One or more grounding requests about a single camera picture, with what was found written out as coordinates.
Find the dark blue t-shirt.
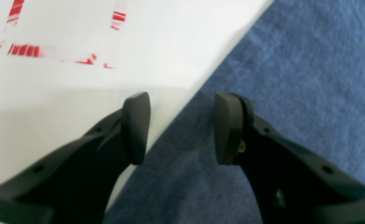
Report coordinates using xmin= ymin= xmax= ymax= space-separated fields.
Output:
xmin=103 ymin=0 xmax=365 ymax=224

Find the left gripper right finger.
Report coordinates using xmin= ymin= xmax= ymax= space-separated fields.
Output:
xmin=213 ymin=92 xmax=365 ymax=224

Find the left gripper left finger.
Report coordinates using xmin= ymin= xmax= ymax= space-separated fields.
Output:
xmin=0 ymin=92 xmax=151 ymax=224

